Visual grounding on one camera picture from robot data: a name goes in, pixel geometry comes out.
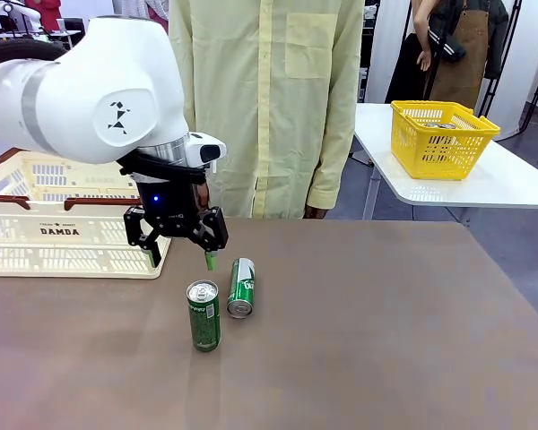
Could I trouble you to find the mannequin with brown apron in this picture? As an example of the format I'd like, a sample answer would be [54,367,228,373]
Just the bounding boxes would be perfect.
[396,0,510,109]

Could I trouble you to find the green drink can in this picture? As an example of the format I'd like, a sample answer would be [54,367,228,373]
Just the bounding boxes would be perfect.
[226,257,257,320]
[187,279,222,353]

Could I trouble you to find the cream shopping basket brown handles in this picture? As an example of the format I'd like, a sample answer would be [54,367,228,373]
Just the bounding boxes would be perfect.
[0,147,172,280]

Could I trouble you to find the person in pink top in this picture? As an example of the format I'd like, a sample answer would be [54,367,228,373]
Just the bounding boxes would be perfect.
[145,0,171,22]

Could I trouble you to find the black cable hose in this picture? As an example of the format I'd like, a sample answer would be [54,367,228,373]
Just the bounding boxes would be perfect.
[0,38,69,69]

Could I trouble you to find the person's right hand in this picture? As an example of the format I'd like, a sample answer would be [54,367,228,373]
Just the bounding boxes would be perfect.
[195,182,213,212]

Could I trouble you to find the yellow plastic basket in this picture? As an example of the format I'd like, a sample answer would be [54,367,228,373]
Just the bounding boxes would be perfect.
[390,100,502,181]

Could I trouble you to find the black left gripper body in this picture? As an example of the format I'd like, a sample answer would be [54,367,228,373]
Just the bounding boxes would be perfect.
[136,178,203,237]

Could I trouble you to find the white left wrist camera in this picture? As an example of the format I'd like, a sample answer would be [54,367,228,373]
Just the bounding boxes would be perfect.
[186,132,229,174]

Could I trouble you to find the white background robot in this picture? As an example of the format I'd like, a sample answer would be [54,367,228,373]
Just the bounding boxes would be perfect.
[0,0,42,35]

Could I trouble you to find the white round-cornered table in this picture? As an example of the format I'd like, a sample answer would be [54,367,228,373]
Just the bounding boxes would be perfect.
[352,102,538,221]

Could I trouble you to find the person's left forearm yellow sleeve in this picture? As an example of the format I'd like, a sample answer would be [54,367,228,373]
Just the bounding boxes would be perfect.
[304,111,358,211]

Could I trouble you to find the person in yellow shirt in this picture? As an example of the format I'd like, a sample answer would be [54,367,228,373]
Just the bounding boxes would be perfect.
[168,0,366,221]

